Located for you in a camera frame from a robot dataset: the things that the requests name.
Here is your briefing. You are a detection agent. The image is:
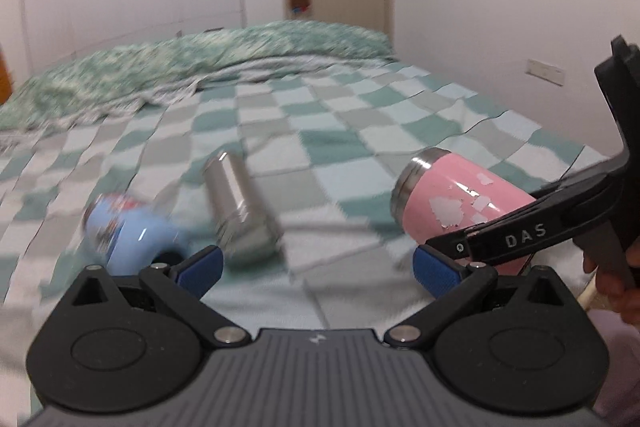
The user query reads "orange wooden headboard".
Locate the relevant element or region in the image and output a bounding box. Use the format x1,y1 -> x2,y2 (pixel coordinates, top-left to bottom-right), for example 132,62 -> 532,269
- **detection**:
0,51 -> 13,104

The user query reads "pink steel tumbler cup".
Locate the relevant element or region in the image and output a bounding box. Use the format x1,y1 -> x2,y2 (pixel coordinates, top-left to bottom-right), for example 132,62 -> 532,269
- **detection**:
390,147 -> 534,246

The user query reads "person's right hand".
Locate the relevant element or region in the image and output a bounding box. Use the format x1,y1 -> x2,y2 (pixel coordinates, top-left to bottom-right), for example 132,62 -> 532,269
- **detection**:
582,255 -> 640,326

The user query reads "green floral quilt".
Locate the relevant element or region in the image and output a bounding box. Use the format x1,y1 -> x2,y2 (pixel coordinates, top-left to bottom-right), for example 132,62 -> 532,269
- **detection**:
1,20 -> 393,132

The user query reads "green checkered bed blanket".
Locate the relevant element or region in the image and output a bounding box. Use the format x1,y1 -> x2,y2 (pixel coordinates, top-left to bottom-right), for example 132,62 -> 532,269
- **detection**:
1,58 -> 600,426

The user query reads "white wall socket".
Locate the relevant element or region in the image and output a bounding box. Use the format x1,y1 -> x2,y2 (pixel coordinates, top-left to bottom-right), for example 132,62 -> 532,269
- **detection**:
525,60 -> 565,87

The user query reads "stainless steel cylindrical cup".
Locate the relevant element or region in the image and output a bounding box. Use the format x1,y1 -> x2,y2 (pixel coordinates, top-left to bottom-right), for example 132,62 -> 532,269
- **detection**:
203,150 -> 282,267

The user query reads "light blue cartoon cup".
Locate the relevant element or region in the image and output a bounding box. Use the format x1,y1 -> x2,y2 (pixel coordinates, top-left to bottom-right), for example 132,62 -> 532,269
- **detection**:
82,193 -> 190,277

